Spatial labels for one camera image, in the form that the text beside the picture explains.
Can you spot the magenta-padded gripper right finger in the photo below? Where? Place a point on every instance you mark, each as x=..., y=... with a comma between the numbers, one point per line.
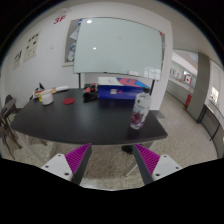
x=148, y=158

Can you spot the large white wall poster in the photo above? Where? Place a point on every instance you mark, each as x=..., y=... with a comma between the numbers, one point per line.
x=31, y=46

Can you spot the red wall floor sign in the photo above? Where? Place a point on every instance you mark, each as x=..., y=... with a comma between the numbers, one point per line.
x=59, y=19

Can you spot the black and red tool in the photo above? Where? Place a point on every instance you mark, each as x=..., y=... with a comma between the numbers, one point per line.
x=90, y=93

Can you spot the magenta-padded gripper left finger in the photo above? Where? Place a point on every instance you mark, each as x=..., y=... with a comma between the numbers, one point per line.
x=77, y=156

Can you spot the small flat white box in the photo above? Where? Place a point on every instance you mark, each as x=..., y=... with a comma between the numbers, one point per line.
x=62, y=88

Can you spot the dark chair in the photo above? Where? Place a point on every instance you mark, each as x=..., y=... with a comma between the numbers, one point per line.
x=9, y=98

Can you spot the whiteboard on stand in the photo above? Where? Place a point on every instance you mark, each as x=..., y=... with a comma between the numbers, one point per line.
x=118, y=46

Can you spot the white wall switch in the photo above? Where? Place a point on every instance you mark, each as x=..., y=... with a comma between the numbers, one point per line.
x=51, y=47

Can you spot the clear black-capped water bottle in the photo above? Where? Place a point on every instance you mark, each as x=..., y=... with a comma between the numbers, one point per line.
x=140, y=111

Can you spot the round wooden side table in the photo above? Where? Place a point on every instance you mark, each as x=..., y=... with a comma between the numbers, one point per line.
x=7, y=120

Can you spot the blue and white paper bag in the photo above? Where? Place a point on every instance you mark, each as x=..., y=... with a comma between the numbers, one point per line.
x=120, y=90

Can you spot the flat round red coaster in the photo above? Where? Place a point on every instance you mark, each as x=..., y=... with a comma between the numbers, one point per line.
x=68, y=101

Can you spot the red and white flag sign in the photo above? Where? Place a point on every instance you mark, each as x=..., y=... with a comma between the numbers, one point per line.
x=188, y=79

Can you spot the small white wall poster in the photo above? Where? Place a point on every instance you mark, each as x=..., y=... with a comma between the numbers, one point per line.
x=17, y=60

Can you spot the black bag with white print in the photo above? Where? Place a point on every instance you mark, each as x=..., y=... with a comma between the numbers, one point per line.
x=41, y=86

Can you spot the grey pinboard with papers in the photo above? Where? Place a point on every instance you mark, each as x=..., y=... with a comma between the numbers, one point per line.
x=69, y=43

